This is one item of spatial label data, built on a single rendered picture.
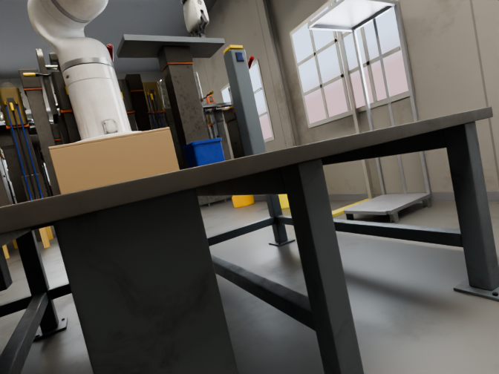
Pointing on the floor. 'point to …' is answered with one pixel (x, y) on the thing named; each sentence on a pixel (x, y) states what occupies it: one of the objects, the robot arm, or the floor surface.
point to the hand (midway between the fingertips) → (200, 41)
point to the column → (147, 288)
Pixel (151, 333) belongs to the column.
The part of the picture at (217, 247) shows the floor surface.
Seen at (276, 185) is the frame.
